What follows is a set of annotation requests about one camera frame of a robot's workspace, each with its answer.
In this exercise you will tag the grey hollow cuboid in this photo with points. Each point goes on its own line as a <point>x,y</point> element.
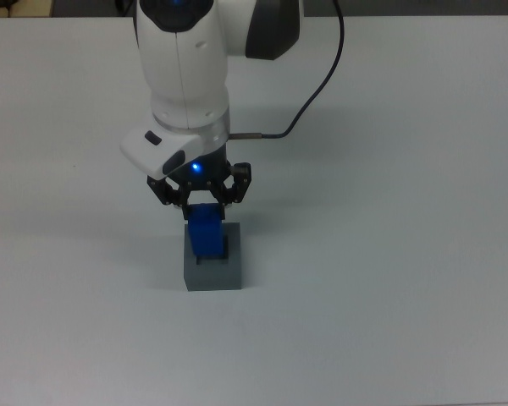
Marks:
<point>213,277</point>

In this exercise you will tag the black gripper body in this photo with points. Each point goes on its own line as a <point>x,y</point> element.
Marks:
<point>207,169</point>

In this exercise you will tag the blue block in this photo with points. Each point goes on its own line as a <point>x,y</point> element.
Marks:
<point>206,237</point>

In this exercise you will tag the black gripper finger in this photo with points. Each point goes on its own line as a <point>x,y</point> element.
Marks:
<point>169,196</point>
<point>239,186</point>

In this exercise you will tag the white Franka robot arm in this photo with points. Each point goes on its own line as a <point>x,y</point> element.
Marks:
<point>182,63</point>

